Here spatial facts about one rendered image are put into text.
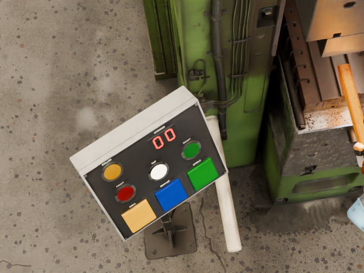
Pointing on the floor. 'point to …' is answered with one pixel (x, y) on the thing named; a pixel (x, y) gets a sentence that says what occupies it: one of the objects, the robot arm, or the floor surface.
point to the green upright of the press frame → (252, 90)
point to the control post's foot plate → (187, 242)
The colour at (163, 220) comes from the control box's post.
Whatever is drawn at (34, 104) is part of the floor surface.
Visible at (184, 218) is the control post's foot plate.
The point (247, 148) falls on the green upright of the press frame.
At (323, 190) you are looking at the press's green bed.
